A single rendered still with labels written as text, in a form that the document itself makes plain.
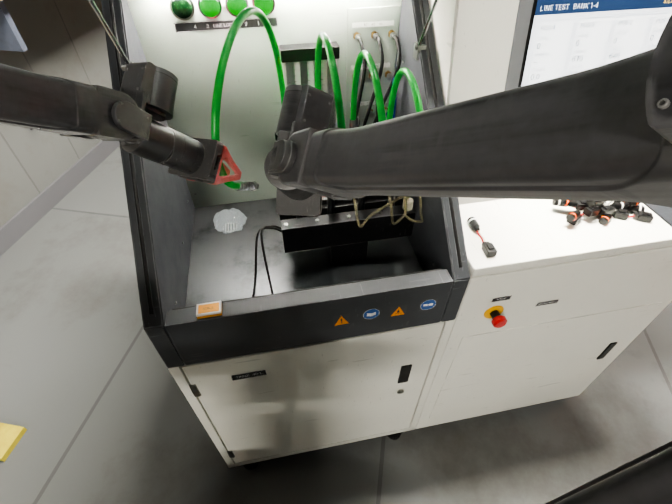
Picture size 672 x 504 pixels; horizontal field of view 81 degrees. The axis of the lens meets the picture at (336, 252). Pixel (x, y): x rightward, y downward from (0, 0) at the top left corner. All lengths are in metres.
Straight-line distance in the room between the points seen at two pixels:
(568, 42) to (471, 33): 0.23
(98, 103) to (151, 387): 1.54
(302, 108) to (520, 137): 0.31
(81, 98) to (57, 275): 2.13
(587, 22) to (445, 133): 0.87
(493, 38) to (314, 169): 0.68
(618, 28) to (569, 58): 0.12
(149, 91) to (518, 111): 0.52
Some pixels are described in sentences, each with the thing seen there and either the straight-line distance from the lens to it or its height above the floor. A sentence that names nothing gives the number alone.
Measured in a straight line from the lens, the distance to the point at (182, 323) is 0.87.
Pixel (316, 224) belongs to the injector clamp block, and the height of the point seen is 0.98.
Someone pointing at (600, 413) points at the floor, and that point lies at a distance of 2.06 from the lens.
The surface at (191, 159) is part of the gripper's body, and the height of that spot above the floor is 1.28.
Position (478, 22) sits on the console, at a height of 1.38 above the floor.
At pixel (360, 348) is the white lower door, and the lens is 1.03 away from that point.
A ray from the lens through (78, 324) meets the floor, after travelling 2.33.
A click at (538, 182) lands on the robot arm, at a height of 1.50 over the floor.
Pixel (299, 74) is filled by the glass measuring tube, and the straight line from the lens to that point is 1.11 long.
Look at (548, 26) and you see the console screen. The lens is 1.05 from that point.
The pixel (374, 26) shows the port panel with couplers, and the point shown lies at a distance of 1.13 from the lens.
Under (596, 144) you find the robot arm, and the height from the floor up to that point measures 1.53.
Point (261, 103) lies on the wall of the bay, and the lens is 1.15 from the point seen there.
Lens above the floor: 1.62
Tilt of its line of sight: 45 degrees down
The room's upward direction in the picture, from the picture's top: straight up
